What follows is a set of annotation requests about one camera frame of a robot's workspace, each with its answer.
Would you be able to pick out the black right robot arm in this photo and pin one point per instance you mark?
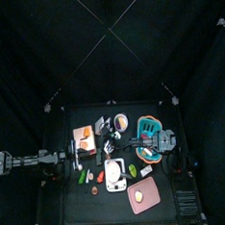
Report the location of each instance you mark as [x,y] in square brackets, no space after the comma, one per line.
[166,141]

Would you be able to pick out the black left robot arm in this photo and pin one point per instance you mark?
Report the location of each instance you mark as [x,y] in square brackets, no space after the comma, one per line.
[28,160]

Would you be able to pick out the pale round toy food slice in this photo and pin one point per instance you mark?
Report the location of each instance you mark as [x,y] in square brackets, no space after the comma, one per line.
[84,145]

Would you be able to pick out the dark grey upright toy item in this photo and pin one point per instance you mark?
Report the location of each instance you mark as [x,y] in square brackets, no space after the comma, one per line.
[98,157]

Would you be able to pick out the white toy item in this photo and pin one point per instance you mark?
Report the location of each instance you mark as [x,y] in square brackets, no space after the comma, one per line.
[148,152]

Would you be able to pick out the small white green toy vegetable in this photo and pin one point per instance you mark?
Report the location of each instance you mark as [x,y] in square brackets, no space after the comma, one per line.
[116,135]

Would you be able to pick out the white grey toy induction stove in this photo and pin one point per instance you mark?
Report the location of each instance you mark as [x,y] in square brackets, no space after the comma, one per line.
[119,163]

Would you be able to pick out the red wooden drawer box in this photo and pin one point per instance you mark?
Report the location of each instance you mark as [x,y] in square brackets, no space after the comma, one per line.
[78,135]

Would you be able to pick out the orange yellow toy food piece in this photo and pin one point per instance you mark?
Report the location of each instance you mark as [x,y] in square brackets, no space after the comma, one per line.
[87,132]

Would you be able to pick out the teal basket orange rim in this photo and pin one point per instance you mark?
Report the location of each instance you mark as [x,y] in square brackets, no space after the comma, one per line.
[147,125]

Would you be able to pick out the purple toy food piece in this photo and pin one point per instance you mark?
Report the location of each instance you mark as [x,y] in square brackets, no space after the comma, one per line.
[117,124]

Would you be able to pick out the pale toy onion half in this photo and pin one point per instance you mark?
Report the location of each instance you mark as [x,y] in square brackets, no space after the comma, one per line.
[90,176]

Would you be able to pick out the green toy cucumber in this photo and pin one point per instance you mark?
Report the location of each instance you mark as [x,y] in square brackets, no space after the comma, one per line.
[81,177]

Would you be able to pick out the orange toy carrot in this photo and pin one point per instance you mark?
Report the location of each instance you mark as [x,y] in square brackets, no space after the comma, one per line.
[100,177]

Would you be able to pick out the yellow-green fruit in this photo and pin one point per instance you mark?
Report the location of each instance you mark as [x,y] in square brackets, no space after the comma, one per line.
[132,170]

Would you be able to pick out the toy knife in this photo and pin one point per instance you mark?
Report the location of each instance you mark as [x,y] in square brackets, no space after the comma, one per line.
[87,181]

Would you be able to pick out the small purple white bowl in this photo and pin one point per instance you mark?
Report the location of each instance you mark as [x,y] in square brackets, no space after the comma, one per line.
[120,116]

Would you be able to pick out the grey metal toy piece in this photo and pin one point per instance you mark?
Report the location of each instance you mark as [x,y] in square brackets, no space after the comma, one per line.
[101,124]

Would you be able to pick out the brown toy food piece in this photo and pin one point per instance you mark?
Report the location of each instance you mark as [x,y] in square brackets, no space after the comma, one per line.
[94,190]

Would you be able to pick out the pink cutting board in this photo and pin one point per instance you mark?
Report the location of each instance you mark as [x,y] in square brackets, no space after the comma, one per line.
[148,191]

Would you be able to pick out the yellow toy food slice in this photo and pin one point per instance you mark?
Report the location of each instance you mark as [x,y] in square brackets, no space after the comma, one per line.
[138,196]

